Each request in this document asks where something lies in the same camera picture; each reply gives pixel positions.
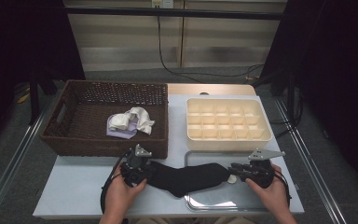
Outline black floor cables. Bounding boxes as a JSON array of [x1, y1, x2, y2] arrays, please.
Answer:
[[271, 90, 304, 139]]

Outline person's left hand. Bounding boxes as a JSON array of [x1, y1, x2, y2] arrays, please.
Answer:
[[105, 166, 147, 216]]

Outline person's right leg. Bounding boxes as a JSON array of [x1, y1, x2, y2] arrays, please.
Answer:
[[211, 217, 255, 224]]

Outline brown wicker basket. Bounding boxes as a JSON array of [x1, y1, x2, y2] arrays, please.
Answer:
[[39, 79, 170, 160]]

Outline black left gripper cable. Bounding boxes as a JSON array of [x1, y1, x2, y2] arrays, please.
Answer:
[[100, 150, 131, 214]]

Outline person's left leg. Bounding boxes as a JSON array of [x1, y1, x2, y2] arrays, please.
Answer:
[[133, 217, 197, 224]]

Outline yellow floor object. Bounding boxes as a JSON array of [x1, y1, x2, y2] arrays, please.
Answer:
[[16, 92, 31, 105]]

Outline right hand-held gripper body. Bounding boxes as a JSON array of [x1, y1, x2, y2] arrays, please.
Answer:
[[245, 147, 286, 189]]

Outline metal floor rail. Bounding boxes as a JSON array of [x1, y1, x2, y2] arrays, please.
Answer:
[[273, 97, 349, 224], [0, 99, 57, 224]]

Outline black wall cable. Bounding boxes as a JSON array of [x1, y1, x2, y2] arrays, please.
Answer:
[[157, 15, 266, 84]]

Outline black sock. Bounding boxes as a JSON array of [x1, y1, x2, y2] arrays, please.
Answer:
[[145, 161, 231, 199]]

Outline person's leg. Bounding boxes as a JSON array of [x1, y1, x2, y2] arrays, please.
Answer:
[[211, 217, 255, 224], [133, 217, 197, 224]]

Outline person's right hand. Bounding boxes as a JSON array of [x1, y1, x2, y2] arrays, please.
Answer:
[[245, 164, 290, 213]]

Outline white sock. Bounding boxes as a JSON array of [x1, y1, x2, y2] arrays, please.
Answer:
[[107, 106, 156, 136]]

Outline purple sock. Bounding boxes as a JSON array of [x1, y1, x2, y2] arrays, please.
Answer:
[[105, 119, 138, 140]]

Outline white wall socket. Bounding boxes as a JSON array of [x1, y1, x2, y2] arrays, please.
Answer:
[[151, 0, 175, 9]]

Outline black horizontal bar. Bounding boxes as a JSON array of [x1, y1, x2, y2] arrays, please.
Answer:
[[64, 7, 285, 21]]

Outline dark curtain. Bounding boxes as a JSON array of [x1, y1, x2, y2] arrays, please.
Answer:
[[259, 0, 358, 197], [0, 0, 87, 157]]

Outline black stand post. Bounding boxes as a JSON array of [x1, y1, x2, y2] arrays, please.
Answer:
[[285, 69, 296, 123]]

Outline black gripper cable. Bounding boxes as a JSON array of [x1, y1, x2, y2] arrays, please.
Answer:
[[273, 172, 292, 208], [100, 150, 131, 214]]

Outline clear plastic lid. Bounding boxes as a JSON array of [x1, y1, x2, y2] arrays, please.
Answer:
[[184, 150, 284, 213]]

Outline black stand leg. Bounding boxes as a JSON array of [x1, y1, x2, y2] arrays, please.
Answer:
[[28, 73, 41, 126]]

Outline cream divided storage box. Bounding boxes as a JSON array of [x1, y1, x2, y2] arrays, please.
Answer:
[[186, 97, 273, 152]]

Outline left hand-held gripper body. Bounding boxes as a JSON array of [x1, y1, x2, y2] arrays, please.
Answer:
[[119, 144, 153, 188]]

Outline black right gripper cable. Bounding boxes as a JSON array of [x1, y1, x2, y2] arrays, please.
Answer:
[[273, 172, 292, 208]]

